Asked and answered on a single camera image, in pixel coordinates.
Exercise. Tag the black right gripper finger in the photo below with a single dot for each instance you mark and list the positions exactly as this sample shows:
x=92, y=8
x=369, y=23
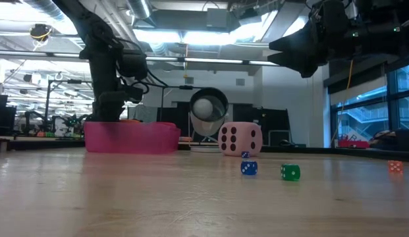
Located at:
x=299, y=64
x=296, y=41

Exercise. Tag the large pink foam die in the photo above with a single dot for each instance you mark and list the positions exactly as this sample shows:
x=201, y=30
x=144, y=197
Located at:
x=242, y=145

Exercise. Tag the small blue die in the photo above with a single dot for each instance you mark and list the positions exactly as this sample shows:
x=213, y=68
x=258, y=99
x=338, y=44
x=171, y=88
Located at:
x=245, y=154
x=249, y=168

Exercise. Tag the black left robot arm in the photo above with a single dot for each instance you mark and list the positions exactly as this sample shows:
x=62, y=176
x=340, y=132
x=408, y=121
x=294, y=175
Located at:
x=103, y=72

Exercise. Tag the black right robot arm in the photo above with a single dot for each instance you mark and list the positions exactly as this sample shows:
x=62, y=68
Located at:
x=382, y=39

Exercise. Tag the pink plastic bin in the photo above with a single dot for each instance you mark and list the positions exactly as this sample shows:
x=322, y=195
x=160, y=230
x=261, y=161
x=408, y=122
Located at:
x=135, y=140

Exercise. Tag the black background cabinet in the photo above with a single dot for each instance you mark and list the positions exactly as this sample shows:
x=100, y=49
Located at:
x=273, y=121

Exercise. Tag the long ceiling light bar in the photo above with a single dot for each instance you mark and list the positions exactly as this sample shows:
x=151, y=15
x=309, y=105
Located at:
x=210, y=60

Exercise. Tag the red tray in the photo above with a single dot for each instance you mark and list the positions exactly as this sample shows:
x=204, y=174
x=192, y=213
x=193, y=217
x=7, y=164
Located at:
x=354, y=144

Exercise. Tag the small green die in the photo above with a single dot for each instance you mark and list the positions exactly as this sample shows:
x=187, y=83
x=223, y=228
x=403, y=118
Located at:
x=290, y=172

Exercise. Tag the small orange die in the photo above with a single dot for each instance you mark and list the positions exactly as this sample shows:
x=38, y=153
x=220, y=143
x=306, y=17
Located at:
x=395, y=167

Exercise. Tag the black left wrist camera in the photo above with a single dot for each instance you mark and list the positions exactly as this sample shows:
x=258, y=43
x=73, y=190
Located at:
x=135, y=93

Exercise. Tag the black background stand frame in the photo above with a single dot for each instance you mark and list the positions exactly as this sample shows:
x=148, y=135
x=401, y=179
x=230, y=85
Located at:
x=72, y=82
x=186, y=87

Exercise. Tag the silver ventilation duct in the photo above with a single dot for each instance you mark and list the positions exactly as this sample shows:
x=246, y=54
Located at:
x=140, y=8

